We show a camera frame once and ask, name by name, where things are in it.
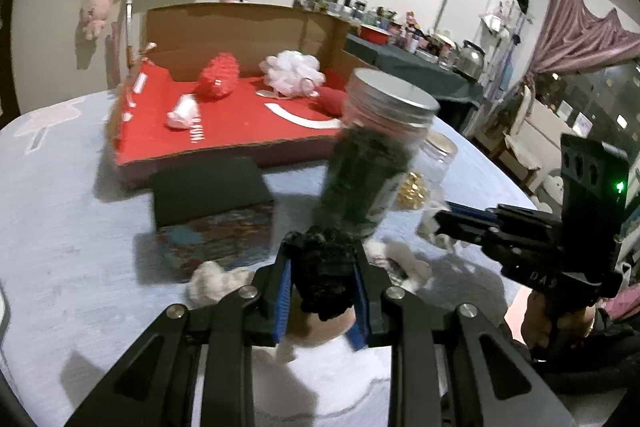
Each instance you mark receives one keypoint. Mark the white towel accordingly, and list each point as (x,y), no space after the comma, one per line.
(181,112)

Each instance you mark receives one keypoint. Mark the pink curtain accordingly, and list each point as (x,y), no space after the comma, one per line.
(575,32)

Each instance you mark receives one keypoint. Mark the metal kettle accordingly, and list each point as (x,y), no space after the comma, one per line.
(470,59)

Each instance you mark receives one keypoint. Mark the dark green patterned box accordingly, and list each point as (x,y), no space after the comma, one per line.
(200,192)

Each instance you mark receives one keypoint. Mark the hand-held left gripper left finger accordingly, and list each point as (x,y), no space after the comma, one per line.
(282,302)

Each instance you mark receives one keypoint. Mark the person's right forearm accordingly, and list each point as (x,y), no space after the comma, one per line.
(610,342)

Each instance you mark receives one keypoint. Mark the pink rabbit wall plush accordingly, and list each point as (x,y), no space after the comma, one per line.
(95,12)

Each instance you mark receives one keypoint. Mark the person's right hand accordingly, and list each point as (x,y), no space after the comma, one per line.
(545,319)

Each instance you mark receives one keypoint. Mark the red basin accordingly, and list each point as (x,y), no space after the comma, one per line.
(374,34)

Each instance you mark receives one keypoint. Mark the white paper flower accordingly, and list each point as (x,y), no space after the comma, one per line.
(430,233)

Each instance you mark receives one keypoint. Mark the cream crochet scrunchie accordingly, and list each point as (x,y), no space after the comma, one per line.
(215,282)

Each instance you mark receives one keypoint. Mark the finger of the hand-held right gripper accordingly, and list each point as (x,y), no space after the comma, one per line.
(462,224)
(472,208)

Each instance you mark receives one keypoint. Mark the table with dark green cloth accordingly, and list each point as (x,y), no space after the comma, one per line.
(400,57)

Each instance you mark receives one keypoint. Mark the white mesh bath loofah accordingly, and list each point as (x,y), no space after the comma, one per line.
(290,69)

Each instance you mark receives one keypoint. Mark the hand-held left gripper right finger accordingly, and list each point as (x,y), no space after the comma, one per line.
(361,312)

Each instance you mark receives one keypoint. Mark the red-lined cardboard box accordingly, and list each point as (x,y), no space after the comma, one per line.
(225,132)

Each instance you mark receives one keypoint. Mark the empty glass jar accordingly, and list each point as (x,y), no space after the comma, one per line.
(435,167)

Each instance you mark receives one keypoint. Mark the long makeup brush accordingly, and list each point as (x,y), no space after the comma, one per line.
(129,22)

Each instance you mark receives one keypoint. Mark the orange mesh sponge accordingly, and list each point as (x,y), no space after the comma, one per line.
(217,74)

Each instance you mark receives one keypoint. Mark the black scrunchie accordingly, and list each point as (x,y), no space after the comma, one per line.
(322,272)

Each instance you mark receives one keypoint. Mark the large jar with metal lid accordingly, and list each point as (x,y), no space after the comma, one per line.
(370,157)

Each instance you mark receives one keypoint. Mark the red heart plush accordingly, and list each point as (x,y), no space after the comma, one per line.
(332,101)

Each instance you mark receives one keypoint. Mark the row of bottles and jars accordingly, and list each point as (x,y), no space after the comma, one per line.
(400,24)

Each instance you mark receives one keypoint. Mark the white bear plush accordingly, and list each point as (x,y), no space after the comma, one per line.
(405,259)

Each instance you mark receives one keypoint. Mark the chair with white cushion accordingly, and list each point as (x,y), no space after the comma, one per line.
(520,152)

